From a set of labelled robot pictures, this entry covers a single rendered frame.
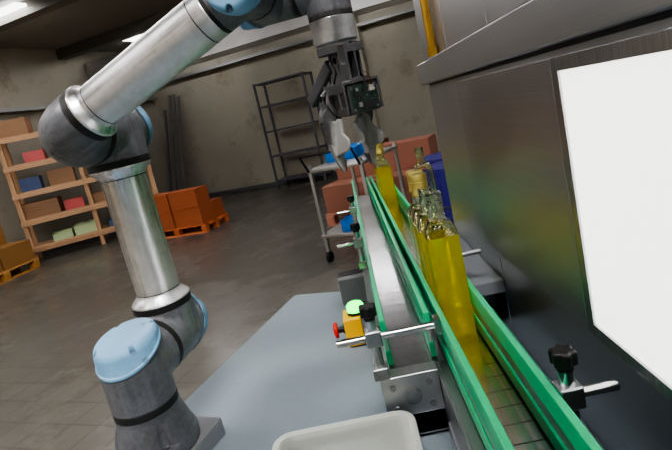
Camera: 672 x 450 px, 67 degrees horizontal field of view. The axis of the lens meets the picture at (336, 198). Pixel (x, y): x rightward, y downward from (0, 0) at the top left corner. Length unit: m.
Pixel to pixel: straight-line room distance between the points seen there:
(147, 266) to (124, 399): 0.24
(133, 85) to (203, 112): 11.62
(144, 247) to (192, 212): 6.86
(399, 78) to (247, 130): 3.70
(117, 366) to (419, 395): 0.50
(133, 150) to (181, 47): 0.29
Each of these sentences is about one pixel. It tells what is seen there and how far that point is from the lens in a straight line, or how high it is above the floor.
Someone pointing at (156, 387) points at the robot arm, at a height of 0.92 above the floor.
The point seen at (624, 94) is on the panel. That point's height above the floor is 1.27.
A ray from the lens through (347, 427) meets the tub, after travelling 0.87.
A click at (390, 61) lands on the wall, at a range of 10.53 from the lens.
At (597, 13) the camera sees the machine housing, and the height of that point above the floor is 1.35.
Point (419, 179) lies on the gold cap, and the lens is 1.00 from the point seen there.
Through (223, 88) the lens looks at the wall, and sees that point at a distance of 12.10.
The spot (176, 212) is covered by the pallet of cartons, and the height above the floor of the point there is 0.37.
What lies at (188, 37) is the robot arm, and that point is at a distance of 0.79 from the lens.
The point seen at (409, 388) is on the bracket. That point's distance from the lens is 0.88.
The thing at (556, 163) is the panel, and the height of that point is 1.19.
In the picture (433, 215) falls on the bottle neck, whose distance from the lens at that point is 0.90.
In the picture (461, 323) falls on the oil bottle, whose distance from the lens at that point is 0.95.
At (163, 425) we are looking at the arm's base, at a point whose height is 0.85.
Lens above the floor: 1.31
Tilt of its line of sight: 9 degrees down
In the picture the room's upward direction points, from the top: 13 degrees counter-clockwise
